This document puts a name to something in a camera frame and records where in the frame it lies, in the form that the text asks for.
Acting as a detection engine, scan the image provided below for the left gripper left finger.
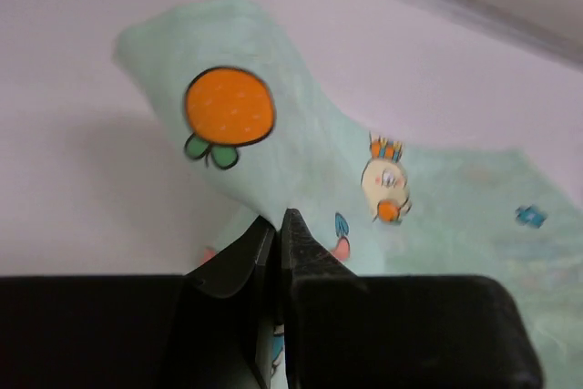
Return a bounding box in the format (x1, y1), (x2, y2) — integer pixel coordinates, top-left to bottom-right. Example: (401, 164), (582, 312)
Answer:
(181, 218), (275, 388)

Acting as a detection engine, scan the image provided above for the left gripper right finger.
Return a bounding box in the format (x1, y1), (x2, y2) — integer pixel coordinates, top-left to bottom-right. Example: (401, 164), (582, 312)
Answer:
(278, 209), (361, 388)

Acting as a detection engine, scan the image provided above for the green cartoon print cloth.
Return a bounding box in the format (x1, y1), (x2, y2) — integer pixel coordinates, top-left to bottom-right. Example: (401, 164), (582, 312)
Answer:
(114, 0), (582, 388)

